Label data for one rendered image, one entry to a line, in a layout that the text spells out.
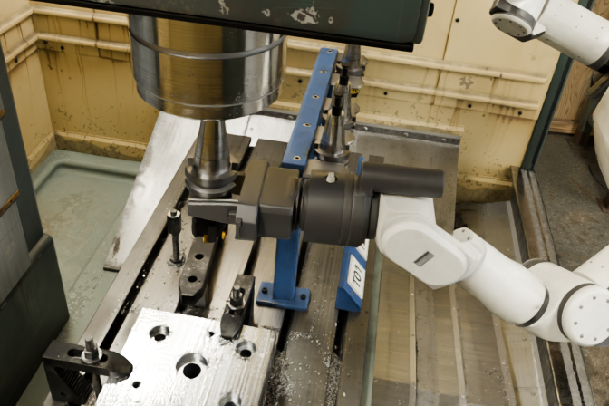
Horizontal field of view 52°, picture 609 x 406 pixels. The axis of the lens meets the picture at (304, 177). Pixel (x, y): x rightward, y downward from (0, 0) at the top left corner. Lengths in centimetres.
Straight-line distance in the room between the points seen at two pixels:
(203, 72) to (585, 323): 55
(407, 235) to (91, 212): 138
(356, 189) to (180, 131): 119
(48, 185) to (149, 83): 149
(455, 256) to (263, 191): 23
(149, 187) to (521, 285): 120
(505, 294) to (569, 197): 258
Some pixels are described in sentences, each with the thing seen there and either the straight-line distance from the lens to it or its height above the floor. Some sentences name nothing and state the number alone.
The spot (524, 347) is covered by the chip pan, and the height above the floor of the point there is 67.
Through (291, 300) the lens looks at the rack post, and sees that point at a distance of 120.
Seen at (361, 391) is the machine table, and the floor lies 90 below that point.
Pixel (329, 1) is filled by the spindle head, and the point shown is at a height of 163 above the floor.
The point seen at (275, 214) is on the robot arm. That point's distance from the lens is 71.
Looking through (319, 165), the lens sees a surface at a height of 122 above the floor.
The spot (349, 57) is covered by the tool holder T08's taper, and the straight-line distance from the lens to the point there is 132.
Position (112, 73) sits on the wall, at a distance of 197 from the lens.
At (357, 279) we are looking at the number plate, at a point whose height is 94.
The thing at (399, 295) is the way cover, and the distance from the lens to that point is 149.
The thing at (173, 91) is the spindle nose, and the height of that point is 151.
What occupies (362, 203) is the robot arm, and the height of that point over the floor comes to 136.
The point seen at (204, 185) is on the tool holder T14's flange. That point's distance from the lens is 72.
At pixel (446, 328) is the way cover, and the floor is 74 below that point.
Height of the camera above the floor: 179
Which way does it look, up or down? 36 degrees down
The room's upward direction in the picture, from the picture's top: 5 degrees clockwise
